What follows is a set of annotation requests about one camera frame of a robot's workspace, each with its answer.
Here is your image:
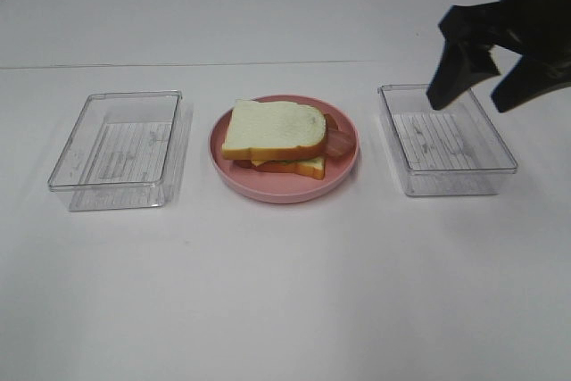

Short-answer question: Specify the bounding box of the yellow cheese slice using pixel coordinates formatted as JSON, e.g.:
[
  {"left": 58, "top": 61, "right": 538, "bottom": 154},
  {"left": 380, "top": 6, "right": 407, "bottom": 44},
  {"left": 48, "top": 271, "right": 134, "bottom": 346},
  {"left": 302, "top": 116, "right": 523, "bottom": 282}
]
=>
[{"left": 251, "top": 160, "right": 295, "bottom": 166}]

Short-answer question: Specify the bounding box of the pink round plate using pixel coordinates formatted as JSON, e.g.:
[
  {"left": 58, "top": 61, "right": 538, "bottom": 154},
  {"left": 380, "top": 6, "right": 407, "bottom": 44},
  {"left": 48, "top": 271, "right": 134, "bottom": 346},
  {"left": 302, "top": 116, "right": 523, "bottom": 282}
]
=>
[{"left": 209, "top": 95, "right": 360, "bottom": 203}]

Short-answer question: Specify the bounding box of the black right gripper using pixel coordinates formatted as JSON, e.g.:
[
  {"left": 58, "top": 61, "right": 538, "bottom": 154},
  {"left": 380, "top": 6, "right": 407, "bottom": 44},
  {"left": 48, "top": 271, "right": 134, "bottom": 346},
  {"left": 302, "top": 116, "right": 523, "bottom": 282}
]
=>
[{"left": 426, "top": 0, "right": 570, "bottom": 113}]

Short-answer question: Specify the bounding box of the green lettuce leaf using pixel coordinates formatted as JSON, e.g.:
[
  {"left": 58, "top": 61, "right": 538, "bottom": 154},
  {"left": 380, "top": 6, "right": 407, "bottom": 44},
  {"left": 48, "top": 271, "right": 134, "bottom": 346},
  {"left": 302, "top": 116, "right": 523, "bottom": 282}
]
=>
[{"left": 280, "top": 156, "right": 321, "bottom": 163}]

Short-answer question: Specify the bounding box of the bacon strip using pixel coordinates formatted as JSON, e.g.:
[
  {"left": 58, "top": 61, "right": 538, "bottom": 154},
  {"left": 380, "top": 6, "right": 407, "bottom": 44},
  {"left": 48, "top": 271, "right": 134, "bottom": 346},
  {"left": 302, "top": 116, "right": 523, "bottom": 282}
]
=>
[
  {"left": 324, "top": 128, "right": 356, "bottom": 159},
  {"left": 323, "top": 113, "right": 338, "bottom": 130}
]

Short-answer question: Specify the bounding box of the right clear plastic container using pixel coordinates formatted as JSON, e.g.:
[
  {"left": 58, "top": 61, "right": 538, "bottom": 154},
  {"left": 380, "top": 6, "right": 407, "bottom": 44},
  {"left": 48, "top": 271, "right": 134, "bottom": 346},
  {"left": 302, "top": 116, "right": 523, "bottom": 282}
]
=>
[{"left": 377, "top": 84, "right": 517, "bottom": 197}]

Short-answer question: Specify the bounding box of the bread slice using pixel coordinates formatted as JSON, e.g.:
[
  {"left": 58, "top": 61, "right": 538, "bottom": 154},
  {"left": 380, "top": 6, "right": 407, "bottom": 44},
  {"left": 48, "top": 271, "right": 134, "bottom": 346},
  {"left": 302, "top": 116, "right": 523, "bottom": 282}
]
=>
[
  {"left": 234, "top": 156, "right": 326, "bottom": 180},
  {"left": 221, "top": 100, "right": 327, "bottom": 161}
]

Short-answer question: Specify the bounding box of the left clear plastic container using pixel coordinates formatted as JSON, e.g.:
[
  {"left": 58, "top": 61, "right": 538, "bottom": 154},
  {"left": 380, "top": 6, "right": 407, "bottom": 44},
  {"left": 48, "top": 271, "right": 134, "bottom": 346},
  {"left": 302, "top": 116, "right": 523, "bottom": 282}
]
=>
[{"left": 47, "top": 90, "right": 192, "bottom": 211}]

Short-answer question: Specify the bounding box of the clear plastic container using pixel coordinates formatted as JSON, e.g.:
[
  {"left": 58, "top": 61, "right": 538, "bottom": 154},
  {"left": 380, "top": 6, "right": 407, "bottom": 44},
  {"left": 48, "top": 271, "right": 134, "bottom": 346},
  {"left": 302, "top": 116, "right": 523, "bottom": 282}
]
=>
[
  {"left": 47, "top": 90, "right": 192, "bottom": 211},
  {"left": 377, "top": 84, "right": 517, "bottom": 197}
]

